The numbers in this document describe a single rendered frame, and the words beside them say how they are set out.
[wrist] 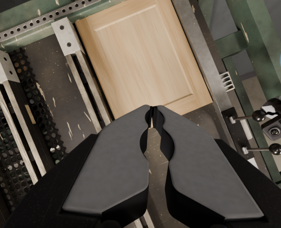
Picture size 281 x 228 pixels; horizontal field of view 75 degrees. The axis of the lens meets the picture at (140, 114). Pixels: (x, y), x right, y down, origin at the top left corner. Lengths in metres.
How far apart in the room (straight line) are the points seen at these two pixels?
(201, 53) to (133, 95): 0.30
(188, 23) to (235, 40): 0.23
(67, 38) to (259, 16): 0.70
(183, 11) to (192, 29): 0.07
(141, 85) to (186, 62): 0.19
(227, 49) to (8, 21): 0.85
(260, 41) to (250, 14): 0.11
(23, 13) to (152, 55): 0.50
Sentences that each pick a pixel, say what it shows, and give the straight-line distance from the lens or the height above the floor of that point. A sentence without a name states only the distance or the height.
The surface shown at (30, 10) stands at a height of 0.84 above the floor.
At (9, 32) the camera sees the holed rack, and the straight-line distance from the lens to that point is 0.86.
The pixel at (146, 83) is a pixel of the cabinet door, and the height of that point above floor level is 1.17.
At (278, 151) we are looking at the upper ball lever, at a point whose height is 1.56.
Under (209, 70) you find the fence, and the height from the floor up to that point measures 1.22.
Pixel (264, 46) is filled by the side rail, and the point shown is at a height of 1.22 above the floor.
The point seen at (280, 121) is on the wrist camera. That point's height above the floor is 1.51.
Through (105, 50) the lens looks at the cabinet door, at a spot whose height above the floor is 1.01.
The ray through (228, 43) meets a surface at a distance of 0.89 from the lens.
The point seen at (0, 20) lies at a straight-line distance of 0.91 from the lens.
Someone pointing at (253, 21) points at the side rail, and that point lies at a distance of 0.86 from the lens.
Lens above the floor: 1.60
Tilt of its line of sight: 30 degrees down
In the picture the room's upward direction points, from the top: 157 degrees clockwise
